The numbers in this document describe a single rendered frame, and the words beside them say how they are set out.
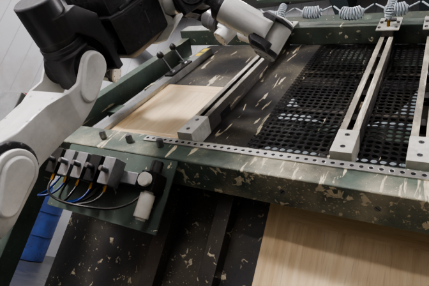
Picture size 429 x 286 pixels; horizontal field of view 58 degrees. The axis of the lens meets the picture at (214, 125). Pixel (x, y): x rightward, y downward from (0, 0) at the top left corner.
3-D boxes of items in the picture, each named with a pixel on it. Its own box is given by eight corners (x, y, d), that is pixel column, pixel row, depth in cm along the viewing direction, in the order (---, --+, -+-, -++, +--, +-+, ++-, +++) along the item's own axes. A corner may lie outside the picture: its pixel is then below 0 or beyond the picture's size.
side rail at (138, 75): (60, 142, 176) (51, 121, 171) (185, 54, 257) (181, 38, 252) (69, 143, 173) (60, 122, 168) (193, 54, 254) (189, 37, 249)
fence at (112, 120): (96, 136, 161) (92, 128, 159) (205, 53, 231) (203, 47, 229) (105, 138, 159) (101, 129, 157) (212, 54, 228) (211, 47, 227)
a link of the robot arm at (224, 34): (227, 20, 154) (248, 30, 148) (209, 39, 152) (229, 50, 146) (218, -1, 145) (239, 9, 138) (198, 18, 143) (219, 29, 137)
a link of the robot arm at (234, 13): (297, 20, 116) (233, -16, 118) (275, 57, 117) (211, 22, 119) (293, 29, 128) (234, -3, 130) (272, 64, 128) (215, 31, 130)
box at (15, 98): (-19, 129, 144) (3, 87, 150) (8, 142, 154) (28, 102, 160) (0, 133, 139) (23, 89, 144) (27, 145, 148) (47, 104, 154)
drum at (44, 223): (23, 253, 437) (50, 187, 460) (53, 265, 412) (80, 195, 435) (-18, 246, 396) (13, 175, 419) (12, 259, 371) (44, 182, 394)
